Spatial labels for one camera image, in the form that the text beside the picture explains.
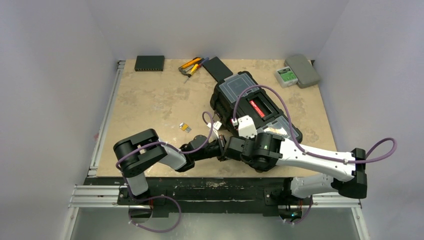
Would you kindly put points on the green labelled small box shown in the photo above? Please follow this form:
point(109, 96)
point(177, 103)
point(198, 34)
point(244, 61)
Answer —
point(286, 77)

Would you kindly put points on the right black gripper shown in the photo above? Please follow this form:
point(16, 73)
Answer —
point(234, 147)

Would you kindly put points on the yellow handled pliers top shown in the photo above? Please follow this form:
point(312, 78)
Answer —
point(182, 69)

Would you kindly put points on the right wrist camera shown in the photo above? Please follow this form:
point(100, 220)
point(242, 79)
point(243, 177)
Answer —
point(245, 127)

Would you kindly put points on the black flat tray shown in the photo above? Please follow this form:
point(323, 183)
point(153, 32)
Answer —
point(217, 69)

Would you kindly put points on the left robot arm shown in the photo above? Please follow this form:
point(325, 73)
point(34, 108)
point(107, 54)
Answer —
point(139, 152)

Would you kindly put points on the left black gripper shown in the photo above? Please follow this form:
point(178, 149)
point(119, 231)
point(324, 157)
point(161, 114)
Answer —
point(220, 142)

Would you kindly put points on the grey plastic case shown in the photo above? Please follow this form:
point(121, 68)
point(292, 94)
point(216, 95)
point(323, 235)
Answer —
point(306, 75)

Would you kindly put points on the black network switch box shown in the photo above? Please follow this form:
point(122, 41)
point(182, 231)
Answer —
point(149, 63)

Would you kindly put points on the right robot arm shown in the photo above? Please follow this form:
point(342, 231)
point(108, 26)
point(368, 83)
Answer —
point(336, 172)

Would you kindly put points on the aluminium frame rail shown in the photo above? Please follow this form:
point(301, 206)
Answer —
point(162, 99)

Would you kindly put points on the black tool box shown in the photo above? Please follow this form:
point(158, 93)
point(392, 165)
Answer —
point(266, 115)

